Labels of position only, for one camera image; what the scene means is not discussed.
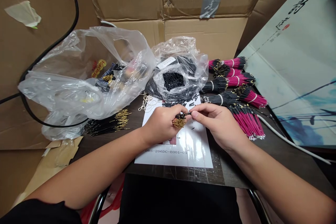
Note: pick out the person's body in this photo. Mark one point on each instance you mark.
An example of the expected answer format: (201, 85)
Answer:
(178, 200)

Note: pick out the piece of beige masking tape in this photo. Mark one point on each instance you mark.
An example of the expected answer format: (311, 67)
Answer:
(25, 12)

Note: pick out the white printed paper sheet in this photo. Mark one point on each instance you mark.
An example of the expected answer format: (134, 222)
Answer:
(189, 153)

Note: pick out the crumpled brown tape piece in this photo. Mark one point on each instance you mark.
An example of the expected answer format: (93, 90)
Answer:
(65, 150)

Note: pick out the red plastic stool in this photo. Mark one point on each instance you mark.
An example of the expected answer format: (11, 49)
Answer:
(110, 203)

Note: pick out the heap of beige rubber bands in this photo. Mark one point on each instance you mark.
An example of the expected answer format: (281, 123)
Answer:
(147, 103)

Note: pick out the small clear bag of black tubes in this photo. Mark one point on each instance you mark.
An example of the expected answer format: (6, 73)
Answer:
(181, 77)

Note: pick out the large clear plastic bag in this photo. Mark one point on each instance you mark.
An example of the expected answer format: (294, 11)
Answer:
(65, 87)

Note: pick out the person's left hand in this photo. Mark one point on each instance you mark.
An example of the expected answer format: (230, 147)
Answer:
(157, 123)

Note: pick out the yellow and red packet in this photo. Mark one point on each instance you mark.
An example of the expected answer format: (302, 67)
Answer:
(98, 68)

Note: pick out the person's left fingers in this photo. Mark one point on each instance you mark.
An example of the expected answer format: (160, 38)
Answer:
(176, 109)

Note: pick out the cardboard sheet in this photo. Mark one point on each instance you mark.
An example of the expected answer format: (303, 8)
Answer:
(31, 50)

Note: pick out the metal table leg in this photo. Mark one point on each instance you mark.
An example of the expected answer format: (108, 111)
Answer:
(258, 205)
(99, 205)

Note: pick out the ink painting poster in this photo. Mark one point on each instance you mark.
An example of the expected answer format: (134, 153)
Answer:
(296, 64)

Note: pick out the person's right hand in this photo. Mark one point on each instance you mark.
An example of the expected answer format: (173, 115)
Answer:
(223, 127)

